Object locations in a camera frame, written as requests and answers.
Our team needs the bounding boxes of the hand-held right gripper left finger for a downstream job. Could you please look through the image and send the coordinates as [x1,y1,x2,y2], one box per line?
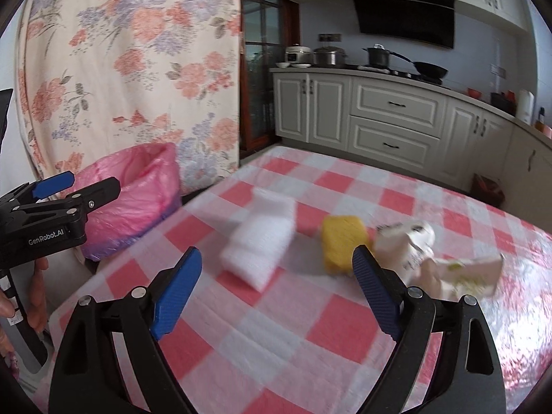
[48,247,203,414]

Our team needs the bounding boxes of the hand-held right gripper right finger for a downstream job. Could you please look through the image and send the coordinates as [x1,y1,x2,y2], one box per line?
[352,245,505,414]

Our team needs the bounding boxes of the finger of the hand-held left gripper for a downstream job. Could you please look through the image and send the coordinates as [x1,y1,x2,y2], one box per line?
[0,171,76,212]
[9,176,122,225]

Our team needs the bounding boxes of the pink-lined trash bin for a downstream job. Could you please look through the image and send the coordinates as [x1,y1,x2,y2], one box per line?
[71,142,182,262]

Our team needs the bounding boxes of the yellow sponge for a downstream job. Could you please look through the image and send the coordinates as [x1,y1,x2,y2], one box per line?
[320,216,369,274]

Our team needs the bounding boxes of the person's left hand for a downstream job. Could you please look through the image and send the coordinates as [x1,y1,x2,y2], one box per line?
[28,258,49,334]

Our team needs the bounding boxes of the crumpled white carton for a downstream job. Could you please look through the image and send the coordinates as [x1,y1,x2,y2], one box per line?
[373,220,505,300]

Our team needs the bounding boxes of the white foam sheet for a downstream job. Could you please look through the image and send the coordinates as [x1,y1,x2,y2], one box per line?
[219,187,297,290]

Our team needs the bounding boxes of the red checkered tablecloth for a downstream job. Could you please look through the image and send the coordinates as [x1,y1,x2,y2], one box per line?
[37,144,552,414]

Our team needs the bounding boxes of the floral curtain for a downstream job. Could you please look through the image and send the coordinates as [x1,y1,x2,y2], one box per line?
[15,0,241,195]

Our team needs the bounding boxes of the dark red floor bin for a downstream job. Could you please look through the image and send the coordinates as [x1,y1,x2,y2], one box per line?
[471,174,505,208]

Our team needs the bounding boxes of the white lower cabinets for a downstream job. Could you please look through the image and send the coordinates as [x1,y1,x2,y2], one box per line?
[272,69,552,234]

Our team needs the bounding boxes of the brown framed glass door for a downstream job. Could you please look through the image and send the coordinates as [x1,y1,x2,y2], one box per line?
[239,0,300,160]

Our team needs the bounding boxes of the gas stove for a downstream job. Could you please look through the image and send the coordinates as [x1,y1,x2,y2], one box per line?
[358,65,445,85]

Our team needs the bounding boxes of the black and red pot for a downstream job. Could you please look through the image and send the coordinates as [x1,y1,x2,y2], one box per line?
[492,90,516,115]

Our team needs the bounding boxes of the black frying pan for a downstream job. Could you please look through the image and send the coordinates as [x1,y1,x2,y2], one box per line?
[412,61,449,80]

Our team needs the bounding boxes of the black lidded pot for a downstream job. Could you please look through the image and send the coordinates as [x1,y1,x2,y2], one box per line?
[363,44,415,70]

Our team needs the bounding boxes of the white rice cooker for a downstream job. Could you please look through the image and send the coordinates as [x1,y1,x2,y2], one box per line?
[285,44,312,65]

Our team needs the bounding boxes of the white electric kettle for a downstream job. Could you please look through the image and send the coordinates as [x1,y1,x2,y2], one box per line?
[516,90,535,124]

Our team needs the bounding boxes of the steel pressure cooker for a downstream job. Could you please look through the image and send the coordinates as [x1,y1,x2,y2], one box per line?
[313,46,348,67]

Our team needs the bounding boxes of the black range hood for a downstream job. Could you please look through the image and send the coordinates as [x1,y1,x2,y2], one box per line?
[347,0,456,49]

